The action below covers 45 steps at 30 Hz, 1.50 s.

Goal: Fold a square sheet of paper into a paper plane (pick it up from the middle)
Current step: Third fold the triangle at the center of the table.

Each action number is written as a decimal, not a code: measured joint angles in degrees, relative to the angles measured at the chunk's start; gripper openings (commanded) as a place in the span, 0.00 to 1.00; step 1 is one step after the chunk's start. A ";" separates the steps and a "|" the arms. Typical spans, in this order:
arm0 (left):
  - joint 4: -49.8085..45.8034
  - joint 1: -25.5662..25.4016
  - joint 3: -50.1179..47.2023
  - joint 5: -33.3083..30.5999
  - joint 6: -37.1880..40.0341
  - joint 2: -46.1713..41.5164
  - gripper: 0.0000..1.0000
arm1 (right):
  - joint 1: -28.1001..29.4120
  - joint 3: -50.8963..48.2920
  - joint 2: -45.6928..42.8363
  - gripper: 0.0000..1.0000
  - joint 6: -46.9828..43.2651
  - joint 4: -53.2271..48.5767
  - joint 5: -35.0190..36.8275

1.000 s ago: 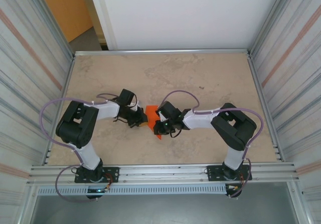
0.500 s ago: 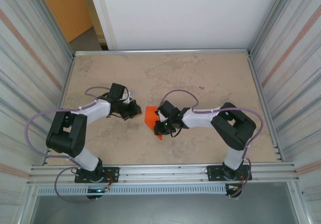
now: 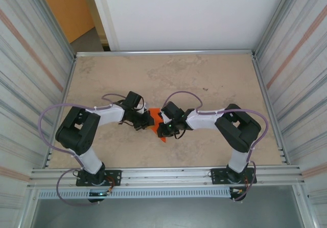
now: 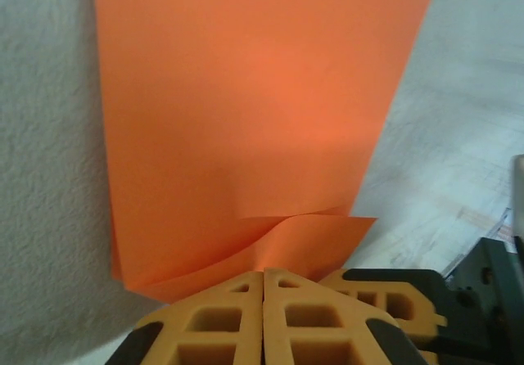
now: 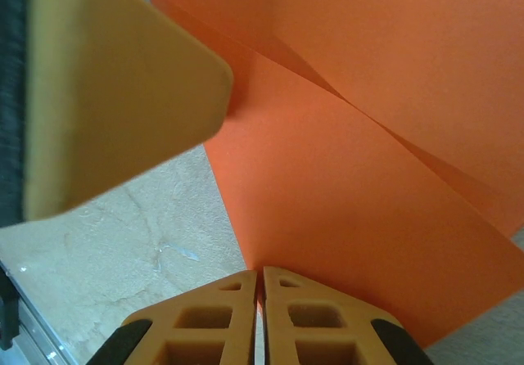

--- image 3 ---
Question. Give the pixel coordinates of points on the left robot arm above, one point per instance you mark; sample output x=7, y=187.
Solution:
x=76, y=133

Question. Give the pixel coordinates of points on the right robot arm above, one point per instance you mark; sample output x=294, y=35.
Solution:
x=237, y=131

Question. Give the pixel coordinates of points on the grey metal sheet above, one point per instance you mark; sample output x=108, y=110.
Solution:
x=166, y=212

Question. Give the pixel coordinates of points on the small circuit board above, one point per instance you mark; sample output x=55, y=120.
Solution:
x=237, y=192
x=98, y=194

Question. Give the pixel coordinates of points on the corrugated metal side panel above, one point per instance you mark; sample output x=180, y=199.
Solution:
x=301, y=72
x=25, y=72

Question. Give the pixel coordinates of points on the orange wooden door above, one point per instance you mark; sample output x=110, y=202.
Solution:
x=66, y=8

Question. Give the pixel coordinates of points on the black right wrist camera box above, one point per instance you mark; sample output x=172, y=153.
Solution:
x=171, y=110

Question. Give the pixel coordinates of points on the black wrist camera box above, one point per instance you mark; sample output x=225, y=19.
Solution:
x=171, y=110
x=133, y=99

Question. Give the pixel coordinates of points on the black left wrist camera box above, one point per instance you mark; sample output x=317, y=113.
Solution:
x=133, y=99

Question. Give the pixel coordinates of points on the wide aluminium base rail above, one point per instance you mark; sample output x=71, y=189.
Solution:
x=166, y=177

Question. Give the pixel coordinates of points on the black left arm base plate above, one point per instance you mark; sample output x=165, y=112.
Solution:
x=115, y=177

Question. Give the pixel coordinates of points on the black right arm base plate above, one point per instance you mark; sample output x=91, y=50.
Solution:
x=217, y=175

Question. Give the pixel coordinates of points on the long aluminium table edge rail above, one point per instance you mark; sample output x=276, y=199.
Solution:
x=166, y=53

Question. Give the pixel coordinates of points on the aluminium table side rail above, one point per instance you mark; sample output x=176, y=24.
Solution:
x=262, y=85
x=69, y=79

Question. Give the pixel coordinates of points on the white door frame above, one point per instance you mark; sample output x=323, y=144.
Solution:
x=104, y=16

